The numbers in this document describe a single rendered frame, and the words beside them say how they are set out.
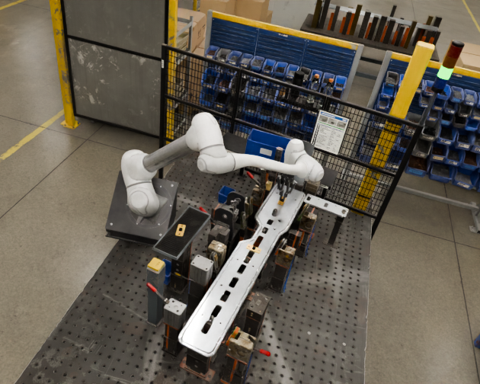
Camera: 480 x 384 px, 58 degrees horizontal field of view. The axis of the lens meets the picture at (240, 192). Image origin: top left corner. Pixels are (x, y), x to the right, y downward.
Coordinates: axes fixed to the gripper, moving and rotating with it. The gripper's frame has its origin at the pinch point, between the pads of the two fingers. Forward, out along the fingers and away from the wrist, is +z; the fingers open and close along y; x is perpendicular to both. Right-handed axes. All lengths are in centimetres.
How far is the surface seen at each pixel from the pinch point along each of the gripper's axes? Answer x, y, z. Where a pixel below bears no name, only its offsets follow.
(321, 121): 55, 3, -30
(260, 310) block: -85, 19, 3
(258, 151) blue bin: 34.9, -31.6, -2.3
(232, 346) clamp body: -109, 15, 4
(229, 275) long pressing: -71, -4, 6
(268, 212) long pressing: -13.0, -3.8, 6.5
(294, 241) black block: -21.9, 17.9, 12.9
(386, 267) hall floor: 90, 90, 107
